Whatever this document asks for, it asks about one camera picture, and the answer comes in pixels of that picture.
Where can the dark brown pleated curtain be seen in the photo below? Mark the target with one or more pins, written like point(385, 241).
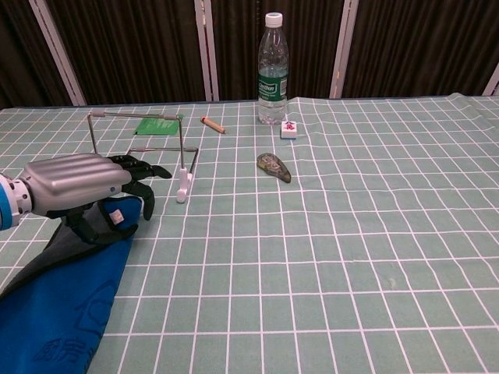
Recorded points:
point(409, 46)

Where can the blue towel with black trim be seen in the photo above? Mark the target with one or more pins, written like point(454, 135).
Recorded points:
point(58, 304)

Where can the green grid tablecloth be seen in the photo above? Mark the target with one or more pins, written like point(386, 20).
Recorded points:
point(351, 233)

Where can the green foil packet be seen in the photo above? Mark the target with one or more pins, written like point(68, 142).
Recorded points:
point(154, 125)

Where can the white metal screen post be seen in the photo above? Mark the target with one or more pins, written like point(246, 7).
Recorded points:
point(205, 50)
point(345, 46)
point(58, 50)
point(493, 82)

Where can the white mahjong tile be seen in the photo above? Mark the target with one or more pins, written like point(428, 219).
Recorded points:
point(289, 130)

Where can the clear water bottle green label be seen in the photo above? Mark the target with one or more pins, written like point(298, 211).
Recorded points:
point(273, 89)

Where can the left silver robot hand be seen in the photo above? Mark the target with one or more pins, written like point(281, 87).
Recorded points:
point(74, 179)

